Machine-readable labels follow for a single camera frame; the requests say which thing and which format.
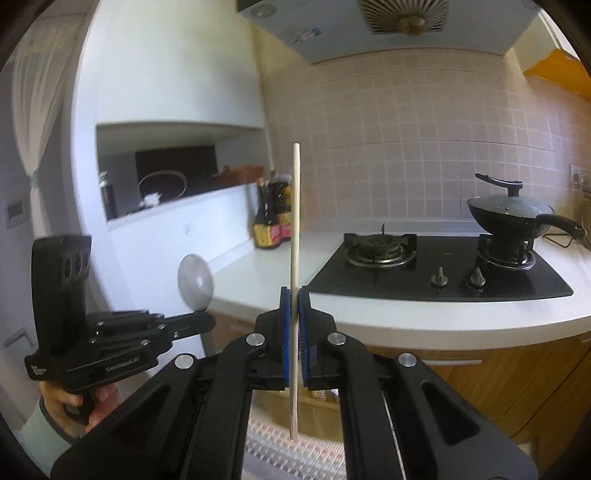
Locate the person's left hand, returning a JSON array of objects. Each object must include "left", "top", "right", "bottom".
[{"left": 41, "top": 384, "right": 119, "bottom": 440}]

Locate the white loop handle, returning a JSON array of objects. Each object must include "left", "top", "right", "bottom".
[{"left": 137, "top": 170, "right": 188, "bottom": 200}]

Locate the person's left forearm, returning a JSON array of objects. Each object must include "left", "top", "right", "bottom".
[{"left": 21, "top": 398, "right": 87, "bottom": 478}]

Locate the wide dark sauce bottle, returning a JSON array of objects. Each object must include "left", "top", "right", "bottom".
[{"left": 270, "top": 171, "right": 296, "bottom": 245}]

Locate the wall switch panel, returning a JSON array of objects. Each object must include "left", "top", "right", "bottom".
[{"left": 4, "top": 198, "right": 27, "bottom": 230}]

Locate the wok lid with black handle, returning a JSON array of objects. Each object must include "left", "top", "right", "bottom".
[{"left": 467, "top": 173, "right": 555, "bottom": 219}]

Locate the grey range hood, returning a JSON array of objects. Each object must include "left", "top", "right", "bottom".
[{"left": 236, "top": 0, "right": 550, "bottom": 65}]

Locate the dark bottle with silver cap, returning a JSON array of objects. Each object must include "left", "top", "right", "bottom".
[{"left": 98, "top": 172, "right": 119, "bottom": 221}]

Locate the clear grey plastic spoon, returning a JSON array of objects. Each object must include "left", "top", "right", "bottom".
[{"left": 178, "top": 253, "right": 216, "bottom": 315}]

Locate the light wooden chopstick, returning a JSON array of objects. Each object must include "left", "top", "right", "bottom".
[{"left": 288, "top": 143, "right": 302, "bottom": 439}]

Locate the white and orange wall cabinet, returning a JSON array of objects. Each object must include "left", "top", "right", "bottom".
[{"left": 522, "top": 28, "right": 591, "bottom": 100}]

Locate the white curtain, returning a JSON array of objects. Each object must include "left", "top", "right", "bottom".
[{"left": 9, "top": 37, "right": 80, "bottom": 241}]

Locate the black glass gas stove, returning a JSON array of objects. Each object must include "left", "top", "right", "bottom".
[{"left": 307, "top": 223, "right": 574, "bottom": 303}]

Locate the striped woven table mat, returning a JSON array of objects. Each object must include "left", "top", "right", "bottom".
[{"left": 242, "top": 413, "right": 352, "bottom": 480}]

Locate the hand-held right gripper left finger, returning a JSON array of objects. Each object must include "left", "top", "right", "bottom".
[{"left": 51, "top": 286, "right": 293, "bottom": 480}]

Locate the black wok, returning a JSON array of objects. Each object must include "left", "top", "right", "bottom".
[{"left": 467, "top": 194, "right": 586, "bottom": 241}]

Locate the slim dark sauce bottle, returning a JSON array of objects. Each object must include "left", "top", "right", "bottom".
[{"left": 253, "top": 178, "right": 279, "bottom": 250}]

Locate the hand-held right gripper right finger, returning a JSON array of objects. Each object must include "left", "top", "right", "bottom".
[{"left": 297, "top": 286, "right": 539, "bottom": 480}]

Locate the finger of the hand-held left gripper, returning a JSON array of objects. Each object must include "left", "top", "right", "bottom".
[
  {"left": 98, "top": 310, "right": 211, "bottom": 326},
  {"left": 142, "top": 314, "right": 217, "bottom": 359}
]

